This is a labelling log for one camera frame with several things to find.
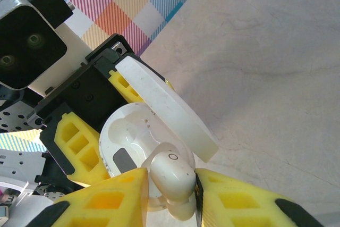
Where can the white oval earbud charging case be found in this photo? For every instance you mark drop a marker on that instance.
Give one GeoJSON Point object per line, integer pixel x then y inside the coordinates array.
{"type": "Point", "coordinates": [164, 104]}

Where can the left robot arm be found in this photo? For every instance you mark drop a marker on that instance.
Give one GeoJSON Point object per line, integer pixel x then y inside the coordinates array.
{"type": "Point", "coordinates": [21, 166]}

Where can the white round earbud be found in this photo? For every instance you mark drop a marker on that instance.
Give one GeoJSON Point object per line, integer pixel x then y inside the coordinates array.
{"type": "Point", "coordinates": [172, 176]}

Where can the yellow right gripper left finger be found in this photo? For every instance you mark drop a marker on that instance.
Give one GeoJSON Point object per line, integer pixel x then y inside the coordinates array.
{"type": "Point", "coordinates": [106, 205]}

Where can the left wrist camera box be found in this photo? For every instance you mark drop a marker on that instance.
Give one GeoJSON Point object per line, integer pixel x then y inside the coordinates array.
{"type": "Point", "coordinates": [26, 46]}

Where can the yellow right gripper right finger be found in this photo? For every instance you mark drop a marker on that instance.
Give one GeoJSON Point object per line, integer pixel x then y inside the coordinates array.
{"type": "Point", "coordinates": [239, 205]}

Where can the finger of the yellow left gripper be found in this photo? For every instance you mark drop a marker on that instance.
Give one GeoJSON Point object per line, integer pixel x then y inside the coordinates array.
{"type": "Point", "coordinates": [125, 88]}
{"type": "Point", "coordinates": [87, 158]}

